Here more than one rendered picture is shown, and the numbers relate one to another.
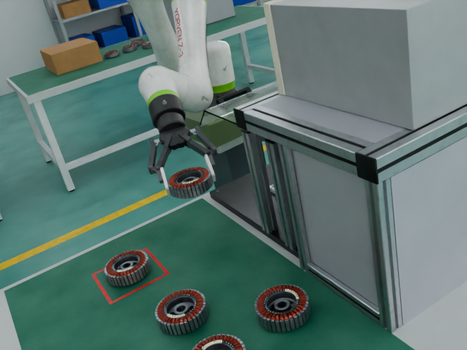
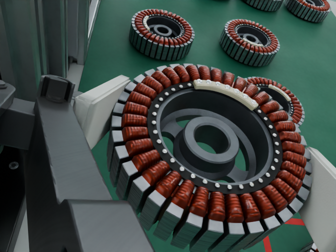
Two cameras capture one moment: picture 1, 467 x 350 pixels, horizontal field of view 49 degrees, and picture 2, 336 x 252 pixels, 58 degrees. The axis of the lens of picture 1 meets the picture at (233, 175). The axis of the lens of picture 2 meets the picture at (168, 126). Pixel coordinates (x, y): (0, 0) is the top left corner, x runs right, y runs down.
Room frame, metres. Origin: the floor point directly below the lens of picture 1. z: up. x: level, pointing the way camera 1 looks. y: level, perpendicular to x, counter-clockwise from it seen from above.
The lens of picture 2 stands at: (1.28, 0.10, 1.06)
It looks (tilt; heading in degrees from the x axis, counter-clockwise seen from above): 48 degrees down; 189
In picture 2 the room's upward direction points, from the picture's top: 21 degrees clockwise
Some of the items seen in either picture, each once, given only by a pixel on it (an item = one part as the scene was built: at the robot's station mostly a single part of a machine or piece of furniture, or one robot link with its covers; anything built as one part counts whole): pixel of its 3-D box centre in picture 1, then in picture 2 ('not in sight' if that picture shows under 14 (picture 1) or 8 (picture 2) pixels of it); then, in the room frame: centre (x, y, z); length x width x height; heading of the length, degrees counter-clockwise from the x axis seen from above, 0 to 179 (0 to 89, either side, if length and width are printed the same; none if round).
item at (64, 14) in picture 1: (72, 8); not in sight; (7.39, 1.59, 0.87); 0.40 x 0.36 x 0.17; 25
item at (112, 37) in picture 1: (110, 35); not in sight; (7.54, 1.24, 0.38); 0.42 x 0.36 x 0.21; 26
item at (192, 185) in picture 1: (190, 182); (207, 146); (1.17, 0.11, 0.93); 0.11 x 0.11 x 0.04
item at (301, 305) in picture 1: (282, 307); (161, 33); (0.83, -0.04, 0.77); 0.11 x 0.11 x 0.04
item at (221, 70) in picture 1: (212, 65); not in sight; (2.04, -0.02, 0.99); 0.16 x 0.13 x 0.19; 80
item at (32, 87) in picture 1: (164, 87); not in sight; (4.23, 0.39, 0.37); 2.20 x 0.90 x 0.75; 115
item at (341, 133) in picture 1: (416, 83); not in sight; (1.06, -0.43, 1.09); 0.68 x 0.44 x 0.05; 115
